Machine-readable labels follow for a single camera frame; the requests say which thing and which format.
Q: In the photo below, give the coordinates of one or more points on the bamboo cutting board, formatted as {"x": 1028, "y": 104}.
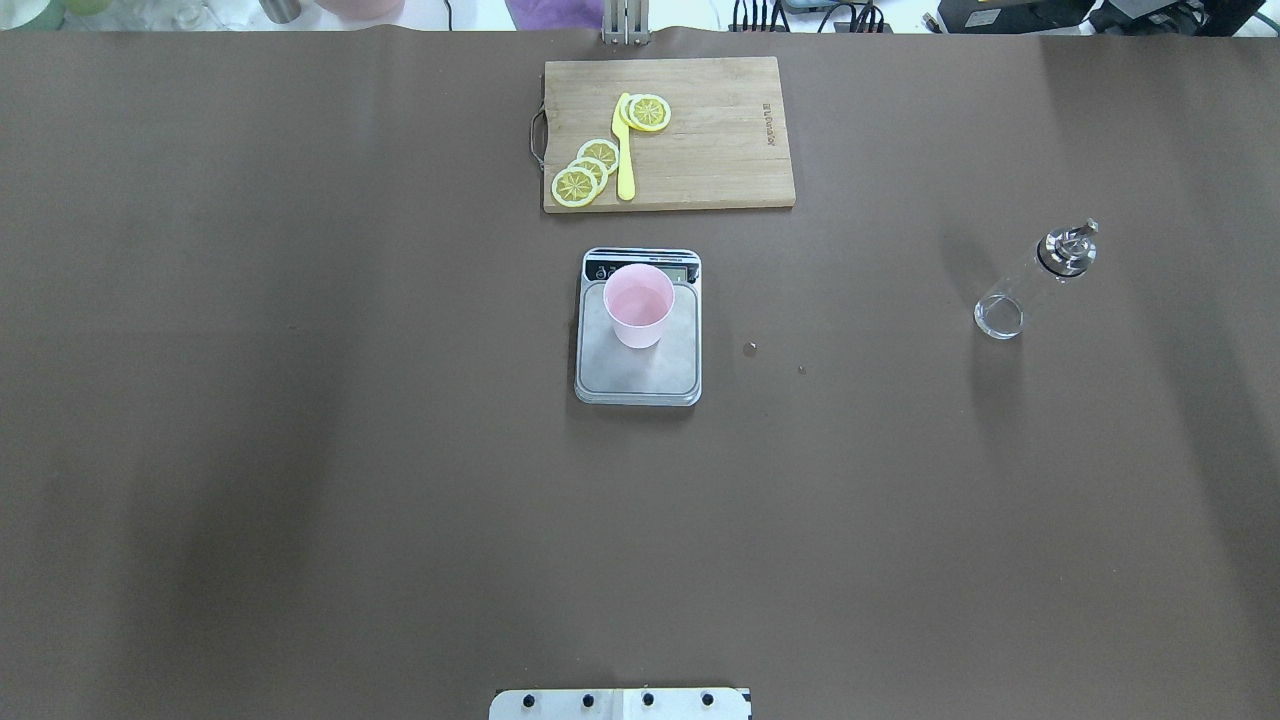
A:
{"x": 726, "y": 146}

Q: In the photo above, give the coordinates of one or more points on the lemon slice top stack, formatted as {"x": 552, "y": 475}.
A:
{"x": 603, "y": 150}

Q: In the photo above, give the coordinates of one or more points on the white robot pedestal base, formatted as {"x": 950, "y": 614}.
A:
{"x": 623, "y": 703}

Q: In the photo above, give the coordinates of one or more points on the purple cloth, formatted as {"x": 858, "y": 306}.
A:
{"x": 536, "y": 15}

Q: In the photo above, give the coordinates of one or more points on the silver digital kitchen scale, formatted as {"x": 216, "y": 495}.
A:
{"x": 667, "y": 373}

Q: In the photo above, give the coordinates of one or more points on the lemon slice by knife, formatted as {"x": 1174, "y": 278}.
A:
{"x": 646, "y": 112}

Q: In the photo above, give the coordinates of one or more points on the yellow plastic knife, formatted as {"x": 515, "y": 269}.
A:
{"x": 625, "y": 180}

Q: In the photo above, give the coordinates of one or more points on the lemon slice stack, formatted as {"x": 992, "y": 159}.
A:
{"x": 597, "y": 170}
{"x": 603, "y": 150}

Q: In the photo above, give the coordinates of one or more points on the aluminium frame post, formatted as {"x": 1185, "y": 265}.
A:
{"x": 626, "y": 22}

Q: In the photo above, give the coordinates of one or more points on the lemon slice middle stack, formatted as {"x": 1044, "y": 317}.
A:
{"x": 597, "y": 170}

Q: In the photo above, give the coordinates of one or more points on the pink plastic cup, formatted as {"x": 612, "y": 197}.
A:
{"x": 638, "y": 298}

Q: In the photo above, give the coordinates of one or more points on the black power strip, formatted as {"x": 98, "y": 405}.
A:
{"x": 841, "y": 17}

